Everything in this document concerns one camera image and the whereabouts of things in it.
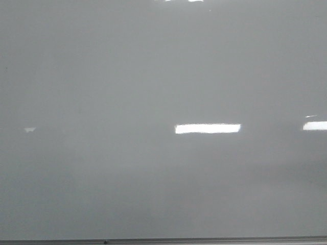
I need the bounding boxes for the white whiteboard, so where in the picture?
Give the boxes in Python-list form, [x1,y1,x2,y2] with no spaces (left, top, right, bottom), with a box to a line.
[1,1,326,240]

